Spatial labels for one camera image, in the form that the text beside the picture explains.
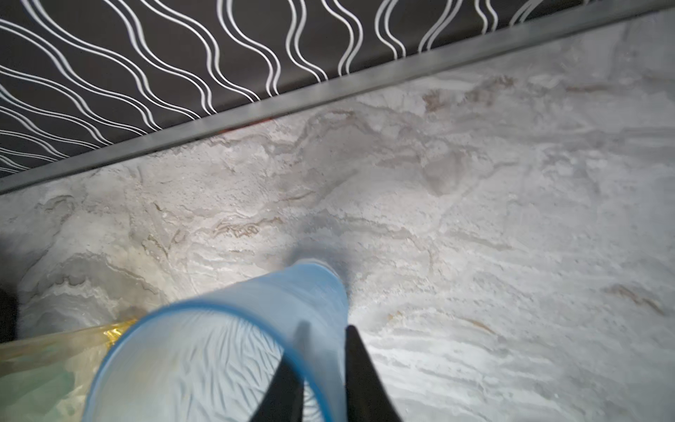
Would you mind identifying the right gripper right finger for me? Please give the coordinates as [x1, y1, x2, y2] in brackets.
[346, 325, 402, 422]

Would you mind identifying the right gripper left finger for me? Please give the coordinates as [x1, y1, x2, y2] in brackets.
[250, 354, 304, 422]

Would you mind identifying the tall yellow plastic cup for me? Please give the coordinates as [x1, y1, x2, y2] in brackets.
[1, 318, 136, 421]

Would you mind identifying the tall blue plastic cup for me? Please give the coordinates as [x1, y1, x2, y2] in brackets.
[83, 260, 348, 421]

